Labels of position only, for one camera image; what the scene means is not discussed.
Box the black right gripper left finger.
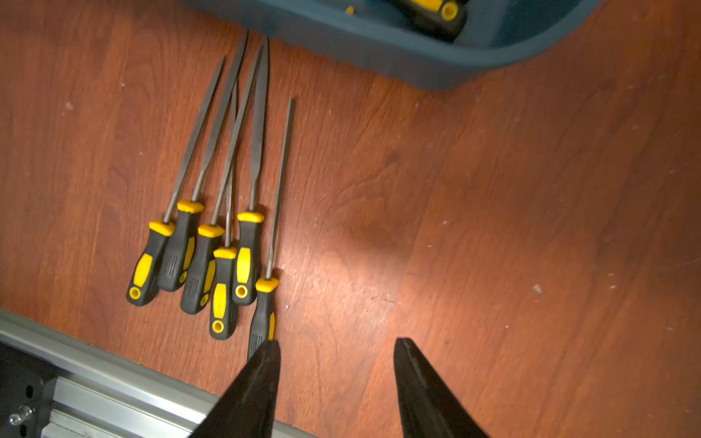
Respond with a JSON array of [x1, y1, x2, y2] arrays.
[[191, 341, 281, 437]]

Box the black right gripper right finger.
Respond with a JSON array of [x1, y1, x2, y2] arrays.
[[394, 338, 487, 437]]

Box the teal plastic storage box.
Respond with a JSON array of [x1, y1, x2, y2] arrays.
[[186, 1, 599, 91]]

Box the file seven yellow black handle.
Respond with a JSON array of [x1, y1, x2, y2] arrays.
[[389, 0, 467, 42]]

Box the file six yellow black handle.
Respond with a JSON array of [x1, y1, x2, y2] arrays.
[[248, 98, 296, 360]]

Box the file four yellow black handle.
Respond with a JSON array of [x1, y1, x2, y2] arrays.
[[208, 81, 240, 341]]

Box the file three yellow black handle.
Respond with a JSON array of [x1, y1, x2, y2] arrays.
[[181, 34, 248, 315]]

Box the file five yellow black handle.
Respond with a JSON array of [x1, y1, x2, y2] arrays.
[[233, 38, 269, 306]]

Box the aluminium front rail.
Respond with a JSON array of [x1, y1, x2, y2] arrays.
[[0, 308, 319, 438]]

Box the file two yellow black handle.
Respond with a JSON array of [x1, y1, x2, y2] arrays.
[[158, 34, 248, 292]]

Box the file one yellow black handle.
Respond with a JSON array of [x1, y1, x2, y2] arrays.
[[125, 57, 226, 307]]

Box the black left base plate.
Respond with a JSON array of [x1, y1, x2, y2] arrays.
[[1, 343, 58, 437]]

